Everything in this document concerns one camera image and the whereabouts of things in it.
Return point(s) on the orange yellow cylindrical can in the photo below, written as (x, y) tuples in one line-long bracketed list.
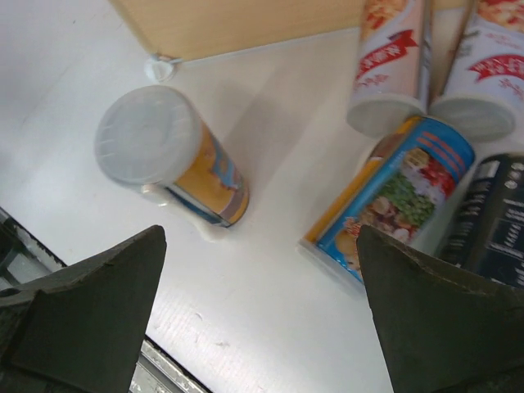
[(153, 141)]

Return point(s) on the dark navy cylindrical can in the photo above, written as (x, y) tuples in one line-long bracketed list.
[(485, 235)]

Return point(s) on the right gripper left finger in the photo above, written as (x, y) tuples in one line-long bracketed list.
[(80, 329)]

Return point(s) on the left red white can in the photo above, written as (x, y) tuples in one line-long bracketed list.
[(392, 75)]

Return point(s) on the right red white can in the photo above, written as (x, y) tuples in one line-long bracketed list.
[(482, 93)]

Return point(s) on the wooden cube counter box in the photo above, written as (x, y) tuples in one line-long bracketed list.
[(191, 30)]

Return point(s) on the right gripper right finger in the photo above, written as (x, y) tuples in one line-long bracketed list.
[(441, 328)]

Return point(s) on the blue vegetable cylindrical can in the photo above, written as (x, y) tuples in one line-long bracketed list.
[(407, 177)]

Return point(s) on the red white can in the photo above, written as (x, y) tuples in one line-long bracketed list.
[(482, 93), (392, 75)]

